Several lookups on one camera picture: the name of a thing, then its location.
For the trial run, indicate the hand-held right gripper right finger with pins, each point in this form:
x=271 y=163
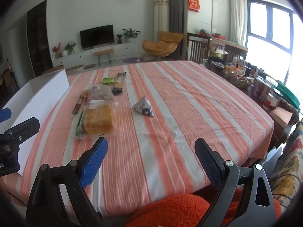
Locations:
x=208 y=164

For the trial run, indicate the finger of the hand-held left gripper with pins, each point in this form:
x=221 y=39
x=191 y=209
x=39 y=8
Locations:
x=26 y=128
x=4 y=115

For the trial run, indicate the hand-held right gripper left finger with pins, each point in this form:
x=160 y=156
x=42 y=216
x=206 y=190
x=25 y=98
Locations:
x=93 y=164

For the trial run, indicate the white cardboard box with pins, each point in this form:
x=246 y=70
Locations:
x=47 y=92

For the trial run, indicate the yellow bread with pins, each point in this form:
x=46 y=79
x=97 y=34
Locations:
x=98 y=119

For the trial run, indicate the red snack packet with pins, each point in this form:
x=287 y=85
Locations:
x=79 y=104

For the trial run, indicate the clear bag of dark snack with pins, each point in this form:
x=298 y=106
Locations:
x=101 y=92

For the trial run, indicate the white triangular snack packet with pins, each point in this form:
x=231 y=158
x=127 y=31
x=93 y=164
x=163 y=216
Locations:
x=142 y=107

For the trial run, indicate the green snack packet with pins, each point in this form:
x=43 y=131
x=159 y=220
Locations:
x=108 y=80

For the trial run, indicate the long yellow and black packet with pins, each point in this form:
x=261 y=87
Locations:
x=120 y=80

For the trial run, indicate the bowl of mixed snacks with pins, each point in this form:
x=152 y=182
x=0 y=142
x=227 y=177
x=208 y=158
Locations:
x=238 y=76

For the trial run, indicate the orange striped tablecloth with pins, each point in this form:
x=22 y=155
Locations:
x=170 y=123

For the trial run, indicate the orange fluffy clothing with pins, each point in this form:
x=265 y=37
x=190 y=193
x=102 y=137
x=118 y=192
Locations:
x=170 y=210

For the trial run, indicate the brown cardboard box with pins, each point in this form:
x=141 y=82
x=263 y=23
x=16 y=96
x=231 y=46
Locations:
x=53 y=69

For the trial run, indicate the floral patterned cloth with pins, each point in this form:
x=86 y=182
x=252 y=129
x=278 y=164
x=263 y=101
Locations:
x=290 y=165

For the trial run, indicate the red flower bouquet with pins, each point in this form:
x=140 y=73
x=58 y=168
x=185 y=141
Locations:
x=56 y=49

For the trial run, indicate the dark display cabinet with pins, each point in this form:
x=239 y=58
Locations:
x=39 y=37

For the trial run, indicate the round white vase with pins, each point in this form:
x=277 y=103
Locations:
x=64 y=53

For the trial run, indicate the brown flat box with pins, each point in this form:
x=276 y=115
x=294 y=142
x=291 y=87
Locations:
x=281 y=117

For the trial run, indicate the green plant with flowers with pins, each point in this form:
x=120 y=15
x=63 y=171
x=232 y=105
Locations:
x=70 y=46

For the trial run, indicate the group of bottles and jars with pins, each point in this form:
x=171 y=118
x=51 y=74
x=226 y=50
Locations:
x=262 y=87

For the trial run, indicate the dark bowl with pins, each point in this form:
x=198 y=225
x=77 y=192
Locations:
x=214 y=65

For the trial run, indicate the green cloth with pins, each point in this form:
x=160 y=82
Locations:
x=287 y=94

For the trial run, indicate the wooden bench with hairpin legs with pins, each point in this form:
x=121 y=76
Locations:
x=103 y=52

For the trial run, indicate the purple round rug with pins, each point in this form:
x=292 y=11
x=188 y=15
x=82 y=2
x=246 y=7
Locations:
x=131 y=60

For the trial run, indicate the dark wooden chair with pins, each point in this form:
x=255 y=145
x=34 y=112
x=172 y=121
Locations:
x=197 y=49

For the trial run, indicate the black television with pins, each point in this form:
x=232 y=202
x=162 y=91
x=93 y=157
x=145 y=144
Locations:
x=96 y=36

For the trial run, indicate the wooden sideboard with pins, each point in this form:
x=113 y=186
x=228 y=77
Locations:
x=233 y=48

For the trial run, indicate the white television cabinet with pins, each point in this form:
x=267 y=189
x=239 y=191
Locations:
x=125 y=49

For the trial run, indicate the small plant dark pot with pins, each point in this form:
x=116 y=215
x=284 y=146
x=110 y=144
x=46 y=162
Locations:
x=119 y=38

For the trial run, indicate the orange lounge chair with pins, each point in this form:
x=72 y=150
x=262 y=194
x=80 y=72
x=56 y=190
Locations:
x=163 y=43

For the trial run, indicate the large leafy plant white pot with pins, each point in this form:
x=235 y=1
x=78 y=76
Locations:
x=131 y=34

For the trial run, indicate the grey curtain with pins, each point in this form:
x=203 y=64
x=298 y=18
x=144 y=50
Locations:
x=176 y=16

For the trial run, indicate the covered standing air conditioner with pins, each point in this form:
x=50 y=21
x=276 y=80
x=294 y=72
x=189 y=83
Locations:
x=161 y=19

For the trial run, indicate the white curtain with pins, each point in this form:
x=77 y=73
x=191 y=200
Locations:
x=238 y=14

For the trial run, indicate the red wall calendar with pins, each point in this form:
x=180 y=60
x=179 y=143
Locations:
x=193 y=2

